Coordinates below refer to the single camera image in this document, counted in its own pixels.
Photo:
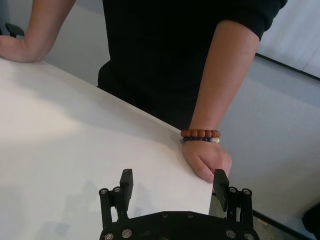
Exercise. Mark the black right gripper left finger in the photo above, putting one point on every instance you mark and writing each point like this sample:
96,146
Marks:
126,185

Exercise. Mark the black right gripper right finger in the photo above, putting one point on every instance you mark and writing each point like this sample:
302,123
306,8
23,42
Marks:
221,185

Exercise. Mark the white rolling pedestal table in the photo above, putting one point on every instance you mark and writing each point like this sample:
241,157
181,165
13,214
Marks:
75,130

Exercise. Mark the person right forearm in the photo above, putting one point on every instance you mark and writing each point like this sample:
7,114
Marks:
42,30

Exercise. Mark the person left forearm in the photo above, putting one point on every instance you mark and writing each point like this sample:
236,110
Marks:
220,82

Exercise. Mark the person left hand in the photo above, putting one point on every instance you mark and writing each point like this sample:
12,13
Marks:
205,157

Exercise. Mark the person right hand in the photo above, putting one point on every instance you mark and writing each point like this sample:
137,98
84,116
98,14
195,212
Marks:
10,47

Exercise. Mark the person torso in black clothes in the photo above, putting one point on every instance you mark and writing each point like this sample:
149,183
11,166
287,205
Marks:
162,50

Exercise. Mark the black office chair armrest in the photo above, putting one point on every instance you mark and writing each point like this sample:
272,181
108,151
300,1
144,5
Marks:
15,29

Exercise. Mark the black wall baseboard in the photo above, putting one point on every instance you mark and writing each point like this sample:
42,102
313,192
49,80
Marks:
275,223

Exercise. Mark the black wall trim strip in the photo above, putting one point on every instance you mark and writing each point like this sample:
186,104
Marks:
287,65

